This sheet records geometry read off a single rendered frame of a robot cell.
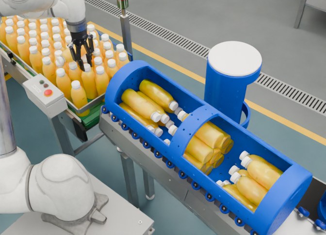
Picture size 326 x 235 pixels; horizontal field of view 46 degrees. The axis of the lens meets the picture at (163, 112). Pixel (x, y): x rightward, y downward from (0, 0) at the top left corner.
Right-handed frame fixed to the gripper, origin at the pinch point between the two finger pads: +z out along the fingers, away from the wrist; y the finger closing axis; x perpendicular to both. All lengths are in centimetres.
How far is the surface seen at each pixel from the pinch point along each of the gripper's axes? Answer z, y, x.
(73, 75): 7.0, -5.9, 4.0
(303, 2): 82, 247, 10
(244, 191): 0, -3, -98
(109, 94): -3.2, -7.2, -28.1
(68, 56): -3.0, -4.6, 6.9
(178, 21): 112, 175, 105
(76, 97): 8.1, -13.2, -8.8
